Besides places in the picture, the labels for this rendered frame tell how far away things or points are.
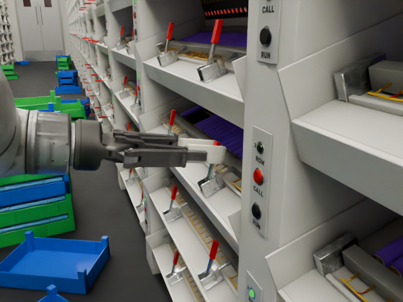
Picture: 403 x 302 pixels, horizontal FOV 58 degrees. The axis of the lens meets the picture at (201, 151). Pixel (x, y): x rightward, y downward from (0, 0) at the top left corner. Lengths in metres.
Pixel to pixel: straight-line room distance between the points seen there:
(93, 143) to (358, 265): 0.36
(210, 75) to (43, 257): 1.03
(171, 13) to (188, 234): 0.57
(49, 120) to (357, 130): 0.38
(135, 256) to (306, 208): 1.01
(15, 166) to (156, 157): 0.18
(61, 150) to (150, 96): 0.54
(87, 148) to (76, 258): 0.89
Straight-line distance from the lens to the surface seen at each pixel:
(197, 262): 0.79
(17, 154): 0.52
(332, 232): 0.44
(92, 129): 0.53
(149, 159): 0.52
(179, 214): 0.94
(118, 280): 1.25
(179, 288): 1.03
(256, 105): 0.41
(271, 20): 0.38
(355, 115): 0.33
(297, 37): 0.35
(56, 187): 1.47
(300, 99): 0.35
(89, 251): 1.39
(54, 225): 1.54
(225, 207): 0.58
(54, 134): 0.52
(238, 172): 0.62
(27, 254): 1.47
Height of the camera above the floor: 0.76
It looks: 19 degrees down
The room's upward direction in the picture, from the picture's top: straight up
